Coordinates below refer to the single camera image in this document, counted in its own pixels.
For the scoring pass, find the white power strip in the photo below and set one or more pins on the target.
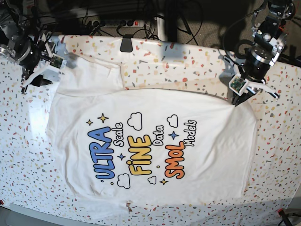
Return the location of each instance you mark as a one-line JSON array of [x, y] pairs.
[[115, 23]]

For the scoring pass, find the white printed T-shirt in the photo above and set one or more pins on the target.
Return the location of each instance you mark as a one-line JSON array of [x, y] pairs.
[[147, 146]]

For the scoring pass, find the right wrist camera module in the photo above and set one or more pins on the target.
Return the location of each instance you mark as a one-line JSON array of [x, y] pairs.
[[56, 61]]

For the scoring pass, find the terrazzo pattern tablecloth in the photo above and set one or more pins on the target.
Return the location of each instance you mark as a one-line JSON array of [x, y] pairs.
[[29, 176]]

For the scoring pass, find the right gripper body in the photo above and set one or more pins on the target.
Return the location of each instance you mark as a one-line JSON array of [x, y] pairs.
[[34, 58]]

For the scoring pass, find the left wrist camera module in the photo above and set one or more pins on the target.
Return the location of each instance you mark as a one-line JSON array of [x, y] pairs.
[[238, 85]]

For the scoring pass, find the black table clamp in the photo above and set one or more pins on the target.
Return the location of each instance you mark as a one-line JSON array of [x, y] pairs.
[[126, 44]]

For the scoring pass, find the black camera stand pole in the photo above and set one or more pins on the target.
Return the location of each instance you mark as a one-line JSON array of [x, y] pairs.
[[170, 15]]

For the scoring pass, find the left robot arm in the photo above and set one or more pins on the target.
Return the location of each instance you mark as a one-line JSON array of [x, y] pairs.
[[269, 42]]

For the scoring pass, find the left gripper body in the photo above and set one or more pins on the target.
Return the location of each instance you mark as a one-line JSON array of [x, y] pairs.
[[257, 63]]

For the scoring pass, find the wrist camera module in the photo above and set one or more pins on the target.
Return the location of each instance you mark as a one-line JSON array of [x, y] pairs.
[[238, 85], [56, 61]]

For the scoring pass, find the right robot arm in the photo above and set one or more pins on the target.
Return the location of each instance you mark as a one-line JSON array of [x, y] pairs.
[[13, 22]]

